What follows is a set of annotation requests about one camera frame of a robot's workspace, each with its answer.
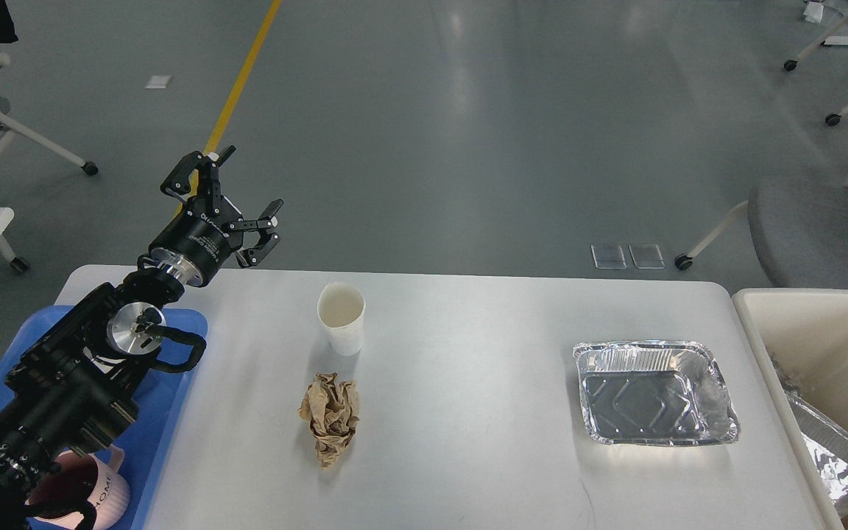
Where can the crumpled brown paper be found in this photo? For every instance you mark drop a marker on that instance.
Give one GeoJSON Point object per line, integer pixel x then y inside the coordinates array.
{"type": "Point", "coordinates": [330, 408]}

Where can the white bin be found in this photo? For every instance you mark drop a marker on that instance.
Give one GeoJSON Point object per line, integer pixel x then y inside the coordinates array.
{"type": "Point", "coordinates": [805, 332]}

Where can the pink mug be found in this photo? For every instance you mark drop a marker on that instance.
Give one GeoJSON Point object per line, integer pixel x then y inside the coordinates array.
{"type": "Point", "coordinates": [83, 479]}

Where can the white paper cup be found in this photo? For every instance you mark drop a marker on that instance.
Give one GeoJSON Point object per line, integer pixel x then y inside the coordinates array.
{"type": "Point", "coordinates": [340, 309]}

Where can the aluminium foil tray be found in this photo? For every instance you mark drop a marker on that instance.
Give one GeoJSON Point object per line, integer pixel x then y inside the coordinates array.
{"type": "Point", "coordinates": [661, 393]}

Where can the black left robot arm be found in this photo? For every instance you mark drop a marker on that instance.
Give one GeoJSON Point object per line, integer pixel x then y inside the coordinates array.
{"type": "Point", "coordinates": [74, 387]}

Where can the grey office chair right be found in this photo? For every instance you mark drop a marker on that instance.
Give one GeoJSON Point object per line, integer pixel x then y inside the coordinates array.
{"type": "Point", "coordinates": [799, 231]}

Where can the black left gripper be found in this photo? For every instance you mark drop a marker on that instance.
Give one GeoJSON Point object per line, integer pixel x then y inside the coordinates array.
{"type": "Point", "coordinates": [194, 243]}

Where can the blue plastic tray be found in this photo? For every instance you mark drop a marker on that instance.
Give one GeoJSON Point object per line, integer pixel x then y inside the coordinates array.
{"type": "Point", "coordinates": [160, 398]}

